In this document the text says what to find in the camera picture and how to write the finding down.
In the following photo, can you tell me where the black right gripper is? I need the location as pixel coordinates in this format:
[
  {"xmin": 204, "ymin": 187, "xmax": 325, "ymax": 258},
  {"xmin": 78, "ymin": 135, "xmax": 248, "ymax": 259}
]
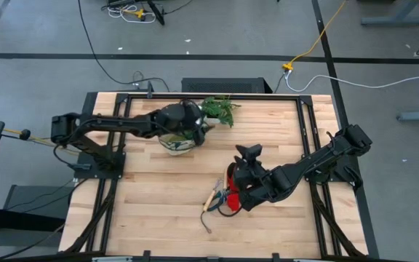
[{"xmin": 233, "ymin": 156, "xmax": 283, "ymax": 212}]

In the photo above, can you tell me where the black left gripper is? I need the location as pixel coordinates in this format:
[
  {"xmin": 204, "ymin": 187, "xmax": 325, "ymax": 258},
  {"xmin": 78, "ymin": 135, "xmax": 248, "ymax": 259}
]
[{"xmin": 156, "ymin": 101, "xmax": 207, "ymax": 146}]

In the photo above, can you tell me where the red gardening glove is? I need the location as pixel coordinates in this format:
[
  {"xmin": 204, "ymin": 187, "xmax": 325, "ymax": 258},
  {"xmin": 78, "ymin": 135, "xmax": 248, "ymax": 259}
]
[{"xmin": 226, "ymin": 192, "xmax": 242, "ymax": 214}]

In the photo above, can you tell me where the cream green canvas gardening bag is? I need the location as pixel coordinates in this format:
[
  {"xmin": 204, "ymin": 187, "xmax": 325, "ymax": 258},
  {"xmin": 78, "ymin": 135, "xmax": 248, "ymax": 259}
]
[{"xmin": 157, "ymin": 123, "xmax": 216, "ymax": 156}]

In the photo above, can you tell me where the green-handled pruning shears black strap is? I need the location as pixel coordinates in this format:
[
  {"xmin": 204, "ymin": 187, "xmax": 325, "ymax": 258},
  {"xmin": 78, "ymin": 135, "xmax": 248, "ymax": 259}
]
[{"xmin": 199, "ymin": 188, "xmax": 232, "ymax": 234}]

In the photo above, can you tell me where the wooden-handled steel hand rake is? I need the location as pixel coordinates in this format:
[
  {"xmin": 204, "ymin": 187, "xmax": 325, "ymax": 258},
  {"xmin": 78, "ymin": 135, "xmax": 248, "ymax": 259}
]
[{"xmin": 202, "ymin": 177, "xmax": 224, "ymax": 213}]

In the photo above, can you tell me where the green plant in white pot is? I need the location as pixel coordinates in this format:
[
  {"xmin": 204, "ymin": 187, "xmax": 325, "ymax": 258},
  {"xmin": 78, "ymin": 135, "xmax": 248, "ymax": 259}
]
[{"xmin": 199, "ymin": 95, "xmax": 242, "ymax": 128}]

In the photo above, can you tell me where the black mesh computer case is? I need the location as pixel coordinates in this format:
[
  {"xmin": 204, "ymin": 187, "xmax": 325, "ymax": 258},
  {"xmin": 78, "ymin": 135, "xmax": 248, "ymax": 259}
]
[{"xmin": 181, "ymin": 77, "xmax": 273, "ymax": 94}]

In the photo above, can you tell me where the grey T-shaped stand foot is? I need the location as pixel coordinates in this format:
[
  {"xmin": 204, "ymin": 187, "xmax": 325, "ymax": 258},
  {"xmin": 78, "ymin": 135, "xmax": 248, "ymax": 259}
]
[{"xmin": 361, "ymin": 0, "xmax": 419, "ymax": 27}]

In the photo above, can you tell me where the long black hanging cable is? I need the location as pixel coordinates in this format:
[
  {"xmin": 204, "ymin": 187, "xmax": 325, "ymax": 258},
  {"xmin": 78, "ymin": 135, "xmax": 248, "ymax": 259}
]
[{"xmin": 77, "ymin": 0, "xmax": 170, "ymax": 92}]

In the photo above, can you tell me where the white cable bundle yellow plug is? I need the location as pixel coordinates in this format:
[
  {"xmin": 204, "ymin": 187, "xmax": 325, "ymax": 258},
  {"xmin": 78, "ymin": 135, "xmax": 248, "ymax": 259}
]
[{"xmin": 107, "ymin": 4, "xmax": 158, "ymax": 25}]

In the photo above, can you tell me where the long white floor cable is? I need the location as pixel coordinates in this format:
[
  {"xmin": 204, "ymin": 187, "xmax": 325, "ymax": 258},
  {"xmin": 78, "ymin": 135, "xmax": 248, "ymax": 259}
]
[{"xmin": 284, "ymin": 68, "xmax": 419, "ymax": 92}]

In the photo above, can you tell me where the yellow black cord with knob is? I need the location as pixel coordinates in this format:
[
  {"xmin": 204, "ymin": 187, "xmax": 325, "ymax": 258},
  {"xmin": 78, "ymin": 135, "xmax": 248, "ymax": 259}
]
[{"xmin": 1, "ymin": 127, "xmax": 81, "ymax": 156}]

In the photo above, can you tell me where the yellow power cord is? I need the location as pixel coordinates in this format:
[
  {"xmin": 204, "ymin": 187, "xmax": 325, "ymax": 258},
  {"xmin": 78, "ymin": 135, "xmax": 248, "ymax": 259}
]
[{"xmin": 282, "ymin": 0, "xmax": 348, "ymax": 71}]

